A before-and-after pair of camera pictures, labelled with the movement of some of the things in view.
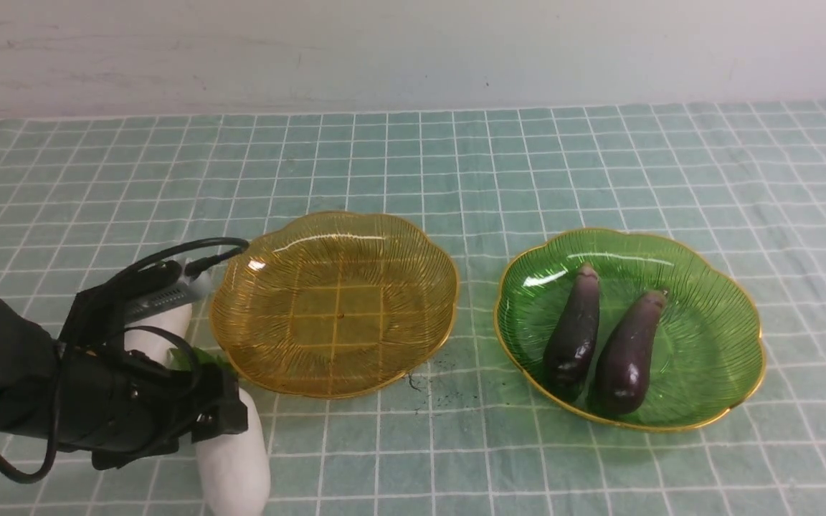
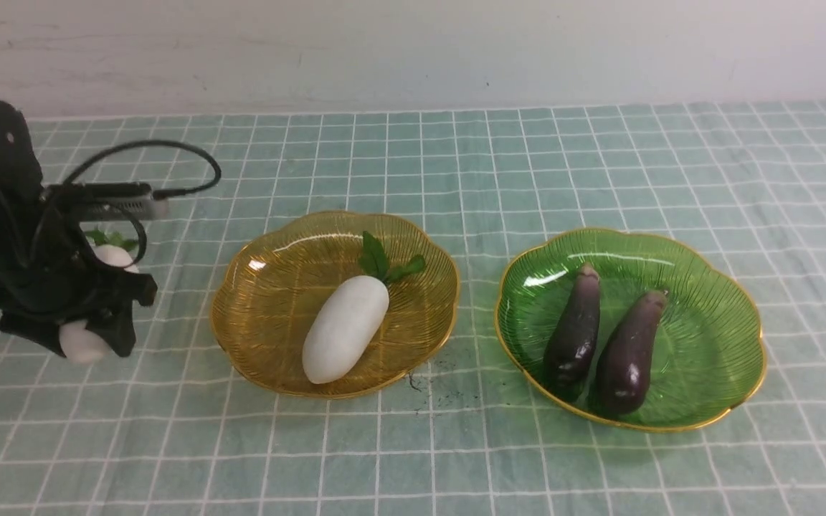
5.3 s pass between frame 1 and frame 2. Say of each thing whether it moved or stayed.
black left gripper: moved
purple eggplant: stayed
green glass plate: stayed
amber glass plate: stayed
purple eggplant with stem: stayed
